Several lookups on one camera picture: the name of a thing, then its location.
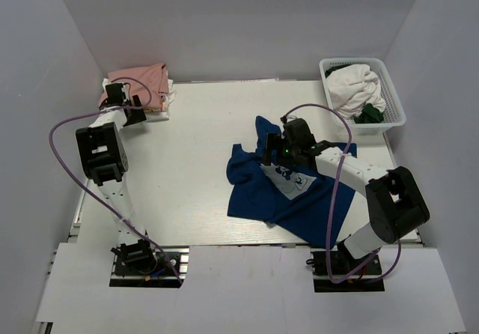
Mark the pink folded t shirt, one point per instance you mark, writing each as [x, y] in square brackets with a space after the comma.
[156, 72]

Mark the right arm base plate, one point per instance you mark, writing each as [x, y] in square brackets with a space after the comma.
[361, 281]

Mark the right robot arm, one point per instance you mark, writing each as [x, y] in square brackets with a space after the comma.
[395, 204]

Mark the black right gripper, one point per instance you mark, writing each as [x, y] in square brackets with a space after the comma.
[273, 141]

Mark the blue t shirt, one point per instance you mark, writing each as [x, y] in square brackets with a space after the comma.
[297, 200]

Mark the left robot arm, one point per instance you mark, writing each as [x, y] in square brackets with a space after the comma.
[104, 161]

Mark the white plastic basket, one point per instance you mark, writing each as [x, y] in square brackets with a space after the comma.
[361, 91]

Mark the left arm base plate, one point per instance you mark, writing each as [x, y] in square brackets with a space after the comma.
[160, 274]

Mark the white crumpled t shirt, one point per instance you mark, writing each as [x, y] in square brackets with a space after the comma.
[355, 87]

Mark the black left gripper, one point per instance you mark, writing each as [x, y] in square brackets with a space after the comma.
[137, 116]

